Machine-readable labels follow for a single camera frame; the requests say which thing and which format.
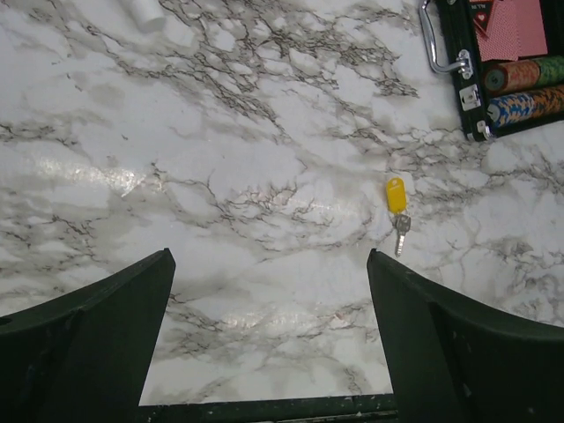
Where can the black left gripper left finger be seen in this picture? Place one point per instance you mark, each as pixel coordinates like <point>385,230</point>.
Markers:
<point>84,356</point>

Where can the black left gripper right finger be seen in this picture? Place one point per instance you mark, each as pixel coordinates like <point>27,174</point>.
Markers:
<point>454,359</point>

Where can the yellow key tag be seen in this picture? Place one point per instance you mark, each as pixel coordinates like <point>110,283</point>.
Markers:
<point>396,196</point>

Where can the blue orange chip row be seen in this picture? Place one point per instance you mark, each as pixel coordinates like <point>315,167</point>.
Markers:
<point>514,108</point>

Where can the brown green chip row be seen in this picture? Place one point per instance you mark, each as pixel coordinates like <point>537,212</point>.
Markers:
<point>512,77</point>

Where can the black poker chip case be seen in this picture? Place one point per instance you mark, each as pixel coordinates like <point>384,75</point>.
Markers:
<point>467,70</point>

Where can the red playing card deck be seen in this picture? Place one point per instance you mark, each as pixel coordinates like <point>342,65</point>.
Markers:
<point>508,30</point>

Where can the white cylindrical tube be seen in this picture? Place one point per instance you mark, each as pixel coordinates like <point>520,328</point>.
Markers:
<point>147,14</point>

